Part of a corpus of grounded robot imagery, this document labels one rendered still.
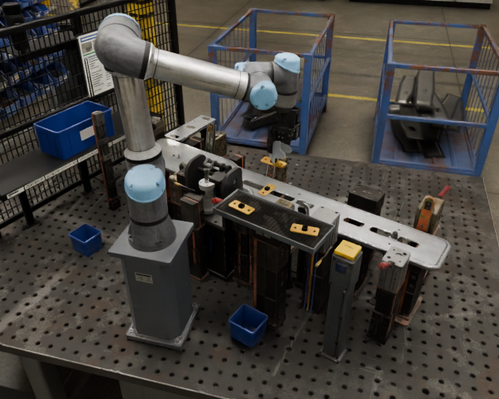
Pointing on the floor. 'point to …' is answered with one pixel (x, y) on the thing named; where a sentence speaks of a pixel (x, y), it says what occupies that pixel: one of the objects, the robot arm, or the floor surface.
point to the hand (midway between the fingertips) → (273, 157)
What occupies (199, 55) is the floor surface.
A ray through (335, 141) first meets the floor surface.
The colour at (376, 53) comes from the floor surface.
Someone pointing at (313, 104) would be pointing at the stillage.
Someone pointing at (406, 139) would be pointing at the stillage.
